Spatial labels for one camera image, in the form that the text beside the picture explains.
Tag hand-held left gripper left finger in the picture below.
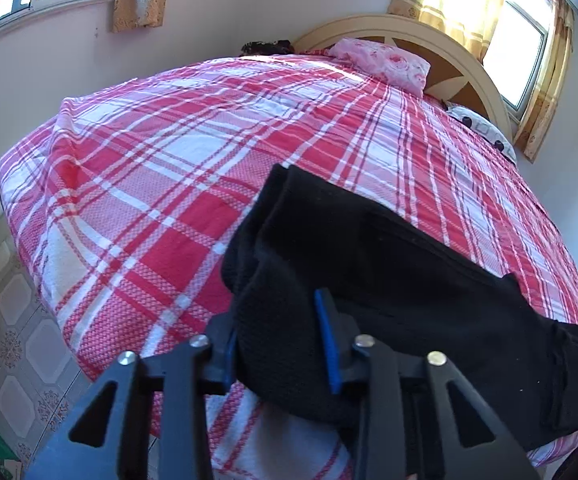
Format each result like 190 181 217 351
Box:
26 311 240 480

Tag pink floral pillow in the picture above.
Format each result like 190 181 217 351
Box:
328 37 431 97

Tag white pillow with dark pattern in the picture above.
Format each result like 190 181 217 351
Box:
444 102 518 163

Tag dark patterned cloth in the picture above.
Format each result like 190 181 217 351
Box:
240 38 296 57

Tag red plaid bed sheet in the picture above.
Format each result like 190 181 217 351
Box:
0 49 578 480

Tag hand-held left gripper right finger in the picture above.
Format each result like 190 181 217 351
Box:
314 287 540 480

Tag black pants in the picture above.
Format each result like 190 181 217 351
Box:
221 164 578 453

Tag cream wooden headboard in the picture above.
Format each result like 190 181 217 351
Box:
293 14 514 143

